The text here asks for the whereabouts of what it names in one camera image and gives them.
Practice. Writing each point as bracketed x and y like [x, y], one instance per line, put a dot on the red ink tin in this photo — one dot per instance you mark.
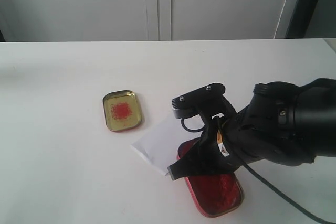
[215, 195]

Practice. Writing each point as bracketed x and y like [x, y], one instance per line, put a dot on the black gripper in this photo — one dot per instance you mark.
[229, 139]

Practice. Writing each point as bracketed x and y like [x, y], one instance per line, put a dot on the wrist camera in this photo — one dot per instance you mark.
[185, 106]

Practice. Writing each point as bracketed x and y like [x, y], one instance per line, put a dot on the gold tin lid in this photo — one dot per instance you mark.
[122, 110]

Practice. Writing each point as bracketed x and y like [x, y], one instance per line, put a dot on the white paper sheet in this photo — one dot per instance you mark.
[158, 147]

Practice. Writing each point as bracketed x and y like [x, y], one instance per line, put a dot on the white cabinet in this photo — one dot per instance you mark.
[135, 20]

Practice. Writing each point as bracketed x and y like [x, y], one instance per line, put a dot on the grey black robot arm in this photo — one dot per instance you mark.
[284, 124]

